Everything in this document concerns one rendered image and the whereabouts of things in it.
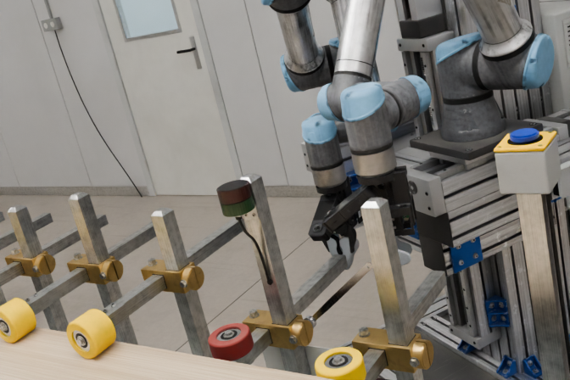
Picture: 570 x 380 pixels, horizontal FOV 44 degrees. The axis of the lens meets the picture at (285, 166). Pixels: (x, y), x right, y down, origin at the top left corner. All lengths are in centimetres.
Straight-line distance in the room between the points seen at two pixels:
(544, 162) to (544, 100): 107
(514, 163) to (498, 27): 56
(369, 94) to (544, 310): 43
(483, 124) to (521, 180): 66
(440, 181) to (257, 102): 311
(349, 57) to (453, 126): 42
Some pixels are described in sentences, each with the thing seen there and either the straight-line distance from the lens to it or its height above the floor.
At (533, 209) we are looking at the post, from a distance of 108.
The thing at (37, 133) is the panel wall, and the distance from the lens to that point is 641.
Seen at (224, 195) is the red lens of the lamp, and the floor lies 117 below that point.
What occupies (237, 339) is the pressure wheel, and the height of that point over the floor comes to 91.
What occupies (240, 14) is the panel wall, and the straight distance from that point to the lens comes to 456.
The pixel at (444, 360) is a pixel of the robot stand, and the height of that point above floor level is 21.
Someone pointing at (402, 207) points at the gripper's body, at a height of 108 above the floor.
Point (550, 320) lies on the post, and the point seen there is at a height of 94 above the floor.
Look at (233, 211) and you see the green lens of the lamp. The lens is 126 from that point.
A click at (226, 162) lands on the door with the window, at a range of 501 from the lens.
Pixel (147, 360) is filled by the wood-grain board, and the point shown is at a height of 90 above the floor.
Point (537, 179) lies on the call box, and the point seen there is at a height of 117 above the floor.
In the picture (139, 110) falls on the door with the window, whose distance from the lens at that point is 540.
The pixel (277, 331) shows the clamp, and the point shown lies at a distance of 142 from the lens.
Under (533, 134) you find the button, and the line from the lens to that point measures 104.
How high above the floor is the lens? 154
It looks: 16 degrees down
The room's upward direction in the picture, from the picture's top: 13 degrees counter-clockwise
